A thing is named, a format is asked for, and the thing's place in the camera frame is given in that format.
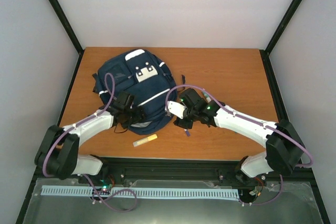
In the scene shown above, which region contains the navy blue backpack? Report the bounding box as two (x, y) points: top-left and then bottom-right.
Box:
(92, 49), (176, 135)

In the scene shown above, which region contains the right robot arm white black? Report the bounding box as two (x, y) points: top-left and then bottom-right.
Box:
(165, 86), (305, 185)

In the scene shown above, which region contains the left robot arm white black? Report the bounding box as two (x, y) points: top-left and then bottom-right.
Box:
(34, 91), (145, 184)

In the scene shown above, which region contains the green capped marker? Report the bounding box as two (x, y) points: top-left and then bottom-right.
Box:
(202, 91), (211, 102)

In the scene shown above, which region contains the yellow highlighter pen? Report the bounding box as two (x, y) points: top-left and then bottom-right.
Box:
(133, 134), (158, 147)

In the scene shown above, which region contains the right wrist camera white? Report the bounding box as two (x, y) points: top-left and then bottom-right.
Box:
(165, 101), (187, 119)

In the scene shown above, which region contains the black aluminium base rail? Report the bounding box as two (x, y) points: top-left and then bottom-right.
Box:
(34, 155), (316, 190)

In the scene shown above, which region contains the light blue cable duct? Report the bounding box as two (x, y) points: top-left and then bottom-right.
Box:
(40, 185), (239, 200)

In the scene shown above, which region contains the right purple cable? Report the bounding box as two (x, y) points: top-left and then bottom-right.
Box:
(165, 84), (314, 207)

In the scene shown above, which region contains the left black frame post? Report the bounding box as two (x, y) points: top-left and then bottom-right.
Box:
(48, 0), (84, 55)

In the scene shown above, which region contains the black frame post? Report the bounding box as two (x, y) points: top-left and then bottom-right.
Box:
(264, 0), (320, 54)
(48, 0), (84, 55)

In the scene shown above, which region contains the right black frame post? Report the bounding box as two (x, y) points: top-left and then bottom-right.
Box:
(264, 0), (320, 54)

